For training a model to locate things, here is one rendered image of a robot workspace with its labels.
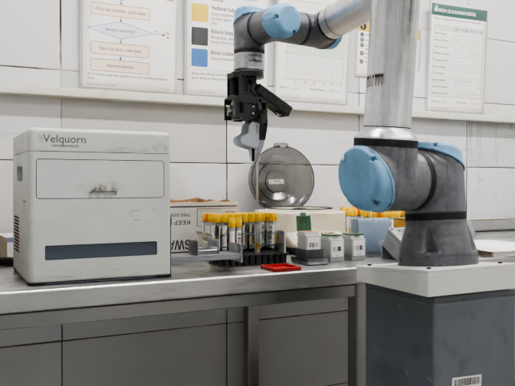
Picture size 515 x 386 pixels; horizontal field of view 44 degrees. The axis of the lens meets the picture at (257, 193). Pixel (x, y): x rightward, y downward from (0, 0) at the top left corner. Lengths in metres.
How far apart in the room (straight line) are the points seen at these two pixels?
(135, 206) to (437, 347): 0.63
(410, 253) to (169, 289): 0.48
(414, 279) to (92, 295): 0.60
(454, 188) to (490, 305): 0.22
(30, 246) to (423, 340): 0.74
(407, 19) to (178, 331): 1.27
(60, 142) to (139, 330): 0.89
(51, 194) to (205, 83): 0.92
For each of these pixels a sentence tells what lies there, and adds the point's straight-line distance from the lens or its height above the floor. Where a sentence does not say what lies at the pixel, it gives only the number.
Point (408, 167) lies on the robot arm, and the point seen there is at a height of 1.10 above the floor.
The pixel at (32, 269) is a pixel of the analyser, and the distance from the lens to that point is 1.28.
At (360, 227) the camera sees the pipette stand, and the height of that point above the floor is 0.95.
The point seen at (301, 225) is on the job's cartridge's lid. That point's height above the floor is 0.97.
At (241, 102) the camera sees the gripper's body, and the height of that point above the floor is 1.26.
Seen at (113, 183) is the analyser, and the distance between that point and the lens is 1.30.
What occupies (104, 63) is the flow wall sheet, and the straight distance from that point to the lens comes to 1.98.
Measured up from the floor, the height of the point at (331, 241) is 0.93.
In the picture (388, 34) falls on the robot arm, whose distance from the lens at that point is 1.17.
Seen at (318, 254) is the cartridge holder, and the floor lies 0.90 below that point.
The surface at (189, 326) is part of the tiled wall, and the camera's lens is 2.08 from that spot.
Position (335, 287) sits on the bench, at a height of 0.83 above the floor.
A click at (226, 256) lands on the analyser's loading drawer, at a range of 1.40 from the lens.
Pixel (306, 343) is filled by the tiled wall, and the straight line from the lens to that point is 2.29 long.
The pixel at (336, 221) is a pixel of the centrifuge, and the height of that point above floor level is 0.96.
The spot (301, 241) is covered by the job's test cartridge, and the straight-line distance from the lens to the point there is 1.56.
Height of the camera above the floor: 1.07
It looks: 1 degrees down
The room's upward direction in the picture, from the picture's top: straight up
